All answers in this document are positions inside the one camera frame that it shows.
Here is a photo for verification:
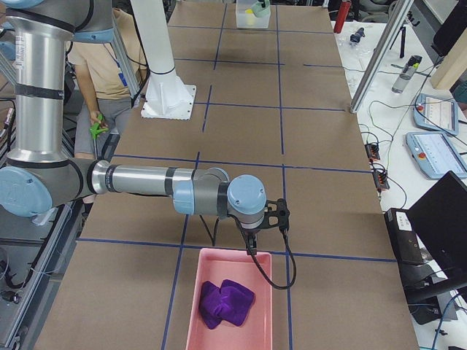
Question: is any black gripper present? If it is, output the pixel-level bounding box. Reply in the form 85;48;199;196
241;227;259;255

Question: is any purple cloth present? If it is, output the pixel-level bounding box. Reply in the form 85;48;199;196
198;279;255;330

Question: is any yellow plastic cup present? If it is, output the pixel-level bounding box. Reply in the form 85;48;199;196
245;9;255;26

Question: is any mint green bowl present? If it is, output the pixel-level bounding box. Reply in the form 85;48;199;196
250;0;271;18

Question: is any black box device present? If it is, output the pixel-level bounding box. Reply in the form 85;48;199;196
384;208;424;266

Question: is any pink plastic bin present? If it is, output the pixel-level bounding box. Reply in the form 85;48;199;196
186;248;273;349

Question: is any black monitor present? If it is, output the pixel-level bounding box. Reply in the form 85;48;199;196
407;171;466;275

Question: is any teach pendant near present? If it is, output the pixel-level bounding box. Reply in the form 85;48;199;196
405;131;466;179

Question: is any teach pendant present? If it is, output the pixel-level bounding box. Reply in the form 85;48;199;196
405;131;466;179
413;93;459;136

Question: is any seated person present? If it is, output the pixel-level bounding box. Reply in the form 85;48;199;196
68;7;149;205

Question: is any teach pendant far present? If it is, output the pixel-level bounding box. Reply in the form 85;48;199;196
413;93;459;136

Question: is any clear plastic bin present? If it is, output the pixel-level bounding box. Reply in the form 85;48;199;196
236;0;271;29

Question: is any dark blue folded umbrella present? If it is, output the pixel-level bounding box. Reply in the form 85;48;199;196
350;27;366;44

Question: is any clear water bottle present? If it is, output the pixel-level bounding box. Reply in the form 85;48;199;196
391;55;422;93

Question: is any red bottle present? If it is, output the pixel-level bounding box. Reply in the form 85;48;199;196
333;0;352;34

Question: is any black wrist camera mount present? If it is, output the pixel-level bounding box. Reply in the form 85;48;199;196
260;198;290;233

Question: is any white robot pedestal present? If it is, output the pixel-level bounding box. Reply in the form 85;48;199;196
131;0;196;120

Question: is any green handled tool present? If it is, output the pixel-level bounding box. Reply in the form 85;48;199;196
90;114;108;160

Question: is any aluminium frame post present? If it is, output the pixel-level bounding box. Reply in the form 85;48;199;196
350;0;414;114

